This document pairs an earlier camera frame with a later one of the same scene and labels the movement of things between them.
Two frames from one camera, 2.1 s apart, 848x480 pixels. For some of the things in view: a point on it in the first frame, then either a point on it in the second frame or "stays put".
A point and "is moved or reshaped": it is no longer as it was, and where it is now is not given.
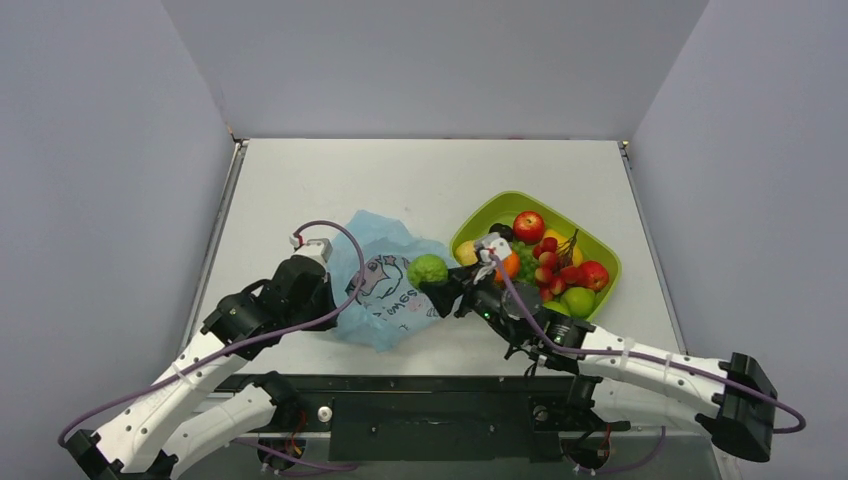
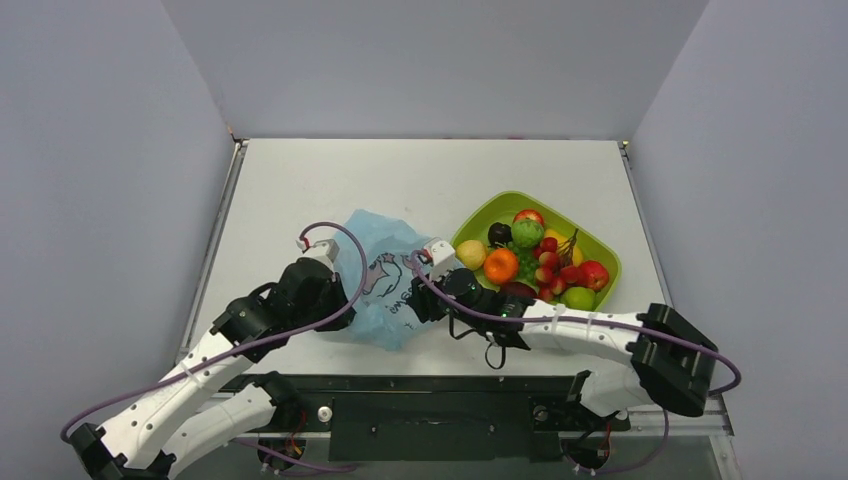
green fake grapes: (528, 262) stays put
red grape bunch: (556, 267) stays put
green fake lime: (426, 268) is moved or reshaped
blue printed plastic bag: (389, 308) stays put
